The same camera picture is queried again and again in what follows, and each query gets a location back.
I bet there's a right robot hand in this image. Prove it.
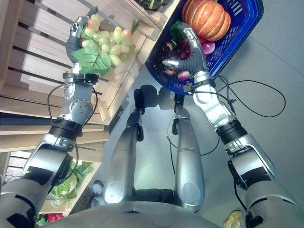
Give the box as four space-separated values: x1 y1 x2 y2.
162 26 211 79

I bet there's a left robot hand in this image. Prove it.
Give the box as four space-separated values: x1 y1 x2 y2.
65 6 99 72

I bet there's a green grape bunch with leaf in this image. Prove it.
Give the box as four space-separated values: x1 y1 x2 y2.
71 14 141 78

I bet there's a blue plastic shopping basket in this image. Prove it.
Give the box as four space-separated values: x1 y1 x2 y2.
144 0 265 96

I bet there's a dark wicker basket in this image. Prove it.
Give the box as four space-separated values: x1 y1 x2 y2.
68 186 96 216

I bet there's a dark red grape bunch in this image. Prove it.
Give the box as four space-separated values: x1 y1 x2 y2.
163 38 193 61

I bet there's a red purple onion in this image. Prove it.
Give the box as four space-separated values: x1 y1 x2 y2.
201 40 216 55

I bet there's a green bell pepper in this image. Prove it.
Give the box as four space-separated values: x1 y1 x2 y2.
170 20 188 40

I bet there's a large wooden slatted crate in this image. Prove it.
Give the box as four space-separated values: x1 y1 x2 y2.
0 0 178 124

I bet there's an orange pumpkin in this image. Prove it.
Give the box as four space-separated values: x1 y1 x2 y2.
181 0 232 42

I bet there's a dark green striped squash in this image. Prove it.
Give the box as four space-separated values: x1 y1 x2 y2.
142 0 172 11

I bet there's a right silver robot leg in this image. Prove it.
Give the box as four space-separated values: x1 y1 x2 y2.
171 93 206 213

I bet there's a silver robot leg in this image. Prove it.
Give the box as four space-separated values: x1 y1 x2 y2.
102 88 146 205
171 93 206 213

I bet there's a left silver robot leg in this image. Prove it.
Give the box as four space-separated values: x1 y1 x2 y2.
102 88 146 205

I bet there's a low wooden crate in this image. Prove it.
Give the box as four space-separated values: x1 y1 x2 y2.
0 150 103 217

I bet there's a green cabbage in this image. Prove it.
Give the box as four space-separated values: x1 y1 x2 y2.
48 161 95 202

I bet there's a small grey white object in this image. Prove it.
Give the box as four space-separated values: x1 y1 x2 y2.
91 180 104 207

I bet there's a yellow fruit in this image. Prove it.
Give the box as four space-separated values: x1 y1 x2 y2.
223 209 247 228

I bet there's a grey robot torso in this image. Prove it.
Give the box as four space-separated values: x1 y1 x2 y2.
35 201 238 228

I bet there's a red bell pepper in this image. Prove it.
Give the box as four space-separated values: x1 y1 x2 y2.
47 213 64 223

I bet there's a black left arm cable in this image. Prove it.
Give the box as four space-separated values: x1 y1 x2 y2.
47 83 80 181

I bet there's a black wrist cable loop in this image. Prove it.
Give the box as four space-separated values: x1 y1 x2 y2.
213 75 286 118

